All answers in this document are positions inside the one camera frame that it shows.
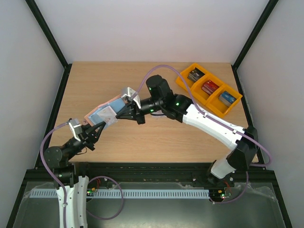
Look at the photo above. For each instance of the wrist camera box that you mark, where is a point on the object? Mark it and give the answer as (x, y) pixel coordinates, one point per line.
(129, 95)
(75, 128)

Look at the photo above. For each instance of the pink leather card holder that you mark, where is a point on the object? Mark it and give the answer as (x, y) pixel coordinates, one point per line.
(117, 103)

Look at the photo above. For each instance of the left black frame post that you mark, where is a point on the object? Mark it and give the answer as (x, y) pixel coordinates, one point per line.
(47, 32)

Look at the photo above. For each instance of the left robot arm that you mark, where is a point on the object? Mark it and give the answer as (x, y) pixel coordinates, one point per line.
(71, 179)

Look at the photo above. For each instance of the red card stack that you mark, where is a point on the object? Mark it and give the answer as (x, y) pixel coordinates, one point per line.
(209, 87)

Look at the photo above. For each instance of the right black frame post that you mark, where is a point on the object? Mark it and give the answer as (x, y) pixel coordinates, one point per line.
(255, 32)

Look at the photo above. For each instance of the blue card stack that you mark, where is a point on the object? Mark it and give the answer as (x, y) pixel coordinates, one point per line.
(227, 98)

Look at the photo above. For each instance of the yellow bin with black cards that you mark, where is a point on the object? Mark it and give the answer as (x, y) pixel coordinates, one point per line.
(193, 86)

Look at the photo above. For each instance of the white slotted cable duct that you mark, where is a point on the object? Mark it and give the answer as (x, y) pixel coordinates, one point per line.
(150, 194)

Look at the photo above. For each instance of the black frame post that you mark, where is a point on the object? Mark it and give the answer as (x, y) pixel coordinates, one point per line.
(255, 32)
(47, 32)

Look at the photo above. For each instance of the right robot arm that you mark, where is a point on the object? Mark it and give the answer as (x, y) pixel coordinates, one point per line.
(241, 141)

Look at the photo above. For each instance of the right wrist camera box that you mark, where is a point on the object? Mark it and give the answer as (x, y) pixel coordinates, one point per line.
(129, 95)

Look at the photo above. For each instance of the yellow bin with red cards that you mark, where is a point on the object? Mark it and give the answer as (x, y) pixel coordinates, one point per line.
(203, 97)

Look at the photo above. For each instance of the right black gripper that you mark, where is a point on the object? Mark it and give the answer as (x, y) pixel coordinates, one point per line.
(137, 112)

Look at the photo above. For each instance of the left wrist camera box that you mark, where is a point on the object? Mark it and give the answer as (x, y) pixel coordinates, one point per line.
(75, 128)

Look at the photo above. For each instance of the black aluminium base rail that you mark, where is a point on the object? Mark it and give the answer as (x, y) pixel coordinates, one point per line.
(196, 173)

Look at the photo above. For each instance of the black card stack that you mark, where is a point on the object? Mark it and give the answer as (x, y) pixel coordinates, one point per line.
(195, 75)

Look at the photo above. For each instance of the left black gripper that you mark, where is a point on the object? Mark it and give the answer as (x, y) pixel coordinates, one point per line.
(86, 137)

